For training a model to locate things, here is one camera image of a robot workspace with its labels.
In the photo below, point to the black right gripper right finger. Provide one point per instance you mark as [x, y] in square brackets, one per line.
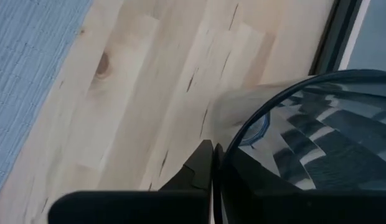
[239, 177]

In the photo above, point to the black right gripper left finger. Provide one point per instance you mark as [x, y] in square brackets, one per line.
[197, 177]

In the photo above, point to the clear faceted drinking glass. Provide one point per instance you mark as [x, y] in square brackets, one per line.
[336, 140]

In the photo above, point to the grey woven placemat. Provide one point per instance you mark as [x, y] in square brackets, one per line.
[25, 62]

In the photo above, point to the black aluminium table frame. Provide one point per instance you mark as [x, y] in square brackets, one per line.
[336, 31]

